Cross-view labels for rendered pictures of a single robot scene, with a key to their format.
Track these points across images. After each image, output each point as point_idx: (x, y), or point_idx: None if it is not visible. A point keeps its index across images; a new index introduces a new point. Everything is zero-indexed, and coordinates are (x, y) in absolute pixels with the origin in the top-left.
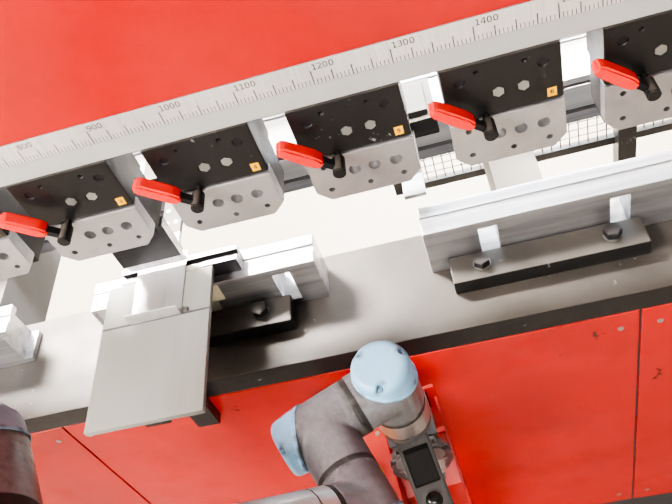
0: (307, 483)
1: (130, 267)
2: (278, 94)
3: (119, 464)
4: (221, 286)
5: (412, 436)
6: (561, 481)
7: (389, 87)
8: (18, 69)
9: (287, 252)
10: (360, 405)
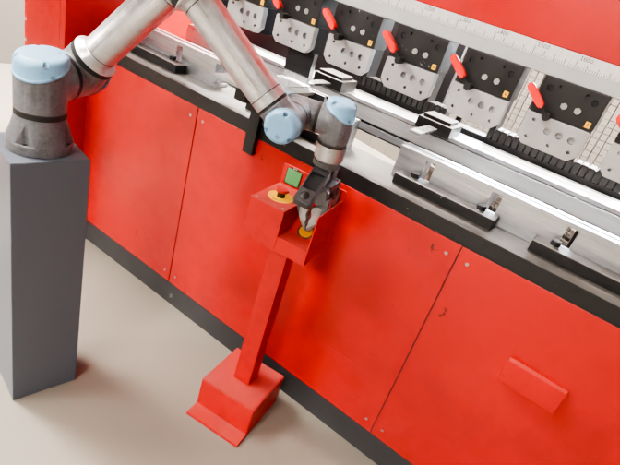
0: (246, 246)
1: (286, 71)
2: (404, 11)
3: (196, 153)
4: None
5: (323, 160)
6: (347, 372)
7: (445, 40)
8: None
9: None
10: (321, 107)
